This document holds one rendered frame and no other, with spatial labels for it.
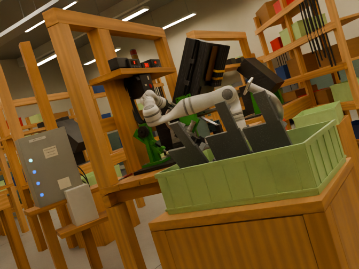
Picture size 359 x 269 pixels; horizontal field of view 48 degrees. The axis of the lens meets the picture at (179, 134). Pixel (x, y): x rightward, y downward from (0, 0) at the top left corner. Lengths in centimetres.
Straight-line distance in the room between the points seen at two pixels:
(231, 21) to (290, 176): 1113
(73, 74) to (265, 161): 138
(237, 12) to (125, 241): 1038
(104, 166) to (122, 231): 40
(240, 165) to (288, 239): 28
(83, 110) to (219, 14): 1037
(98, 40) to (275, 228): 183
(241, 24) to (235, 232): 1099
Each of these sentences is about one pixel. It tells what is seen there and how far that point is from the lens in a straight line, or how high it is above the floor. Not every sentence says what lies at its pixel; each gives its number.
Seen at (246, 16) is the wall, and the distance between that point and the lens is 1219.
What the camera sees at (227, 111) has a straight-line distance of 148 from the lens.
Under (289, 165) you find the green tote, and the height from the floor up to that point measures 90.
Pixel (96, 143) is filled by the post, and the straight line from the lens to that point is 237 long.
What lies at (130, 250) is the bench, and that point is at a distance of 246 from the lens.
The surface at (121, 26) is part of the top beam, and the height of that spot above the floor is 189.
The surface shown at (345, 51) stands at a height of 128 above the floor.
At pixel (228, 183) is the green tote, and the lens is 145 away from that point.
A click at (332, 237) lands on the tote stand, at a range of 133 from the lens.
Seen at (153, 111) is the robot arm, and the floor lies 121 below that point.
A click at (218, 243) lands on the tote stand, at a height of 69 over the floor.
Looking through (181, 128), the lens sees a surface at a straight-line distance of 153.
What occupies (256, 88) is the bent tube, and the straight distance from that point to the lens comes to 143.
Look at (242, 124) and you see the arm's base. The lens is 211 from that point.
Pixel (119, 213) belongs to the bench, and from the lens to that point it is 241.
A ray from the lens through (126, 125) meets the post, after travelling 269.
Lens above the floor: 116
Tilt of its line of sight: 3 degrees down
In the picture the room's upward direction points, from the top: 17 degrees counter-clockwise
